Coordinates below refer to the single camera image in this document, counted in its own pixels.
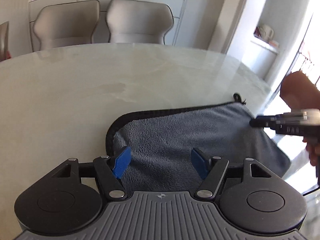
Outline white sideboard cabinet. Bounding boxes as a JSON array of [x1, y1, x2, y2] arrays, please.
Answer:
[[29, 0, 184, 52]]

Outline white low side cabinet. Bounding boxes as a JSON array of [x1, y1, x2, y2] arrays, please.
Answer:
[[251, 37, 279, 79]]

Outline right beige dining chair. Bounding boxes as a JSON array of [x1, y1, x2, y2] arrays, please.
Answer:
[[106, 0, 174, 44]]

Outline chair with red cloth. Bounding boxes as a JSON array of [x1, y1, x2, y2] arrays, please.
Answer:
[[0, 21, 11, 61]]

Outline brown leather chair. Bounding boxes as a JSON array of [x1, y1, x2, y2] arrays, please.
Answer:
[[280, 71, 320, 110]]

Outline right hand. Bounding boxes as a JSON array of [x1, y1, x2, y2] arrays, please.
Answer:
[[303, 137, 320, 166]]

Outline beige dining chair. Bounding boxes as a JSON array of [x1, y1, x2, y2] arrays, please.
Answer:
[[106, 0, 174, 44], [33, 0, 100, 50]]

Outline grey microfibre towel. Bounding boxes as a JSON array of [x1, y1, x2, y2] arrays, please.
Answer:
[[105, 101, 291, 193]]

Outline left beige dining chair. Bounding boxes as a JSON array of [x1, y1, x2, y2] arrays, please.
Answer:
[[33, 0, 100, 50]]

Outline white kettle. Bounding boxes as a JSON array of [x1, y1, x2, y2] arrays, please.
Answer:
[[258, 24, 274, 41]]

